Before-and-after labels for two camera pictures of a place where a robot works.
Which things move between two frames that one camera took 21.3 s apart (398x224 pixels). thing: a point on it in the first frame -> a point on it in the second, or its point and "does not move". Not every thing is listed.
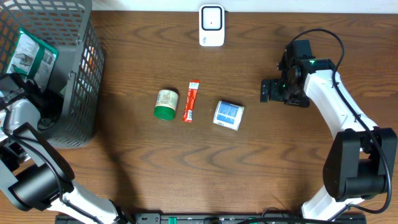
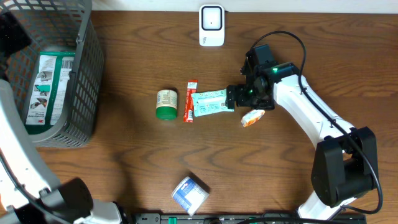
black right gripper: (301, 102) -> (241, 100)
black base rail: (219, 219) does not move
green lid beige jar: (166, 104) does not move
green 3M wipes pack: (34, 58) -> (53, 74)
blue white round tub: (228, 115) -> (189, 195)
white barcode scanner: (212, 25) does not move
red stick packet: (188, 116) does not move
